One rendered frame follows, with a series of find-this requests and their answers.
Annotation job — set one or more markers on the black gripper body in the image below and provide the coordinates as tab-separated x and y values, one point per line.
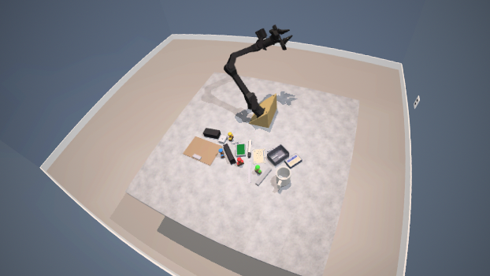
281	41

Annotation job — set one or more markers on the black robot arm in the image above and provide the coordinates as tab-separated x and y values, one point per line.
230	69

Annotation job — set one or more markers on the cream stamp pad tin with blue label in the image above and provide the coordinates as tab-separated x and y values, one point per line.
292	161

